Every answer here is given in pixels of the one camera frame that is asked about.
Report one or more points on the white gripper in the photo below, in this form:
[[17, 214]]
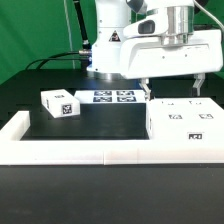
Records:
[[147, 58]]

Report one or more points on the white cabinet door panel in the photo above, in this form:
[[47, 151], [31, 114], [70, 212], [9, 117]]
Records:
[[204, 109], [161, 111]]

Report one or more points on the white cabinet body box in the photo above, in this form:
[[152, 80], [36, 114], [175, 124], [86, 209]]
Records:
[[190, 131]]

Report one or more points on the small white cabinet top block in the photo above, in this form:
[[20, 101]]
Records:
[[60, 103]]

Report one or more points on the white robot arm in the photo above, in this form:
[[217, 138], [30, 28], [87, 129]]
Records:
[[172, 21]]

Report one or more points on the white base marker sheet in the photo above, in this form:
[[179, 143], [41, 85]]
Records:
[[110, 96]]

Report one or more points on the white U-shaped obstacle frame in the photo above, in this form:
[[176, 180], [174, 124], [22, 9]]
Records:
[[15, 151]]

